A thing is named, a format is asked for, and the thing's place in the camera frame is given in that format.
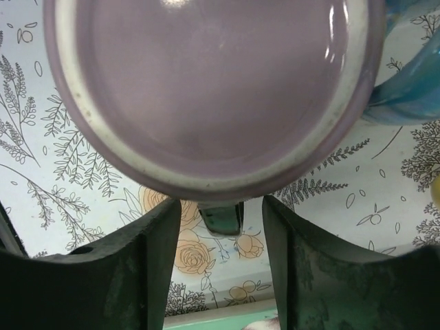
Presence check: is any yellow mug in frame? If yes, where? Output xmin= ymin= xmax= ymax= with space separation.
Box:
xmin=430 ymin=175 xmax=440 ymax=209

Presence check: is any lilac mug black handle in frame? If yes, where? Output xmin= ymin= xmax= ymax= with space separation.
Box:
xmin=43 ymin=1 xmax=386 ymax=236

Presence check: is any green hummingbird tray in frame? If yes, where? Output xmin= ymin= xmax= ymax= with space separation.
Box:
xmin=163 ymin=311 xmax=281 ymax=329

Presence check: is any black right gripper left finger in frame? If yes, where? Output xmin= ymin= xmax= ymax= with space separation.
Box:
xmin=1 ymin=199 xmax=181 ymax=329

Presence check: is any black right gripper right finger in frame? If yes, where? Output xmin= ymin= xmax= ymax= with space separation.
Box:
xmin=262 ymin=196 xmax=439 ymax=329

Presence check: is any blue glazed mug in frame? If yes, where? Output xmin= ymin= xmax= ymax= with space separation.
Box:
xmin=359 ymin=0 xmax=440 ymax=127

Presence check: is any floral table mat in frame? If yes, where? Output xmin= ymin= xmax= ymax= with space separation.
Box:
xmin=1 ymin=1 xmax=439 ymax=316

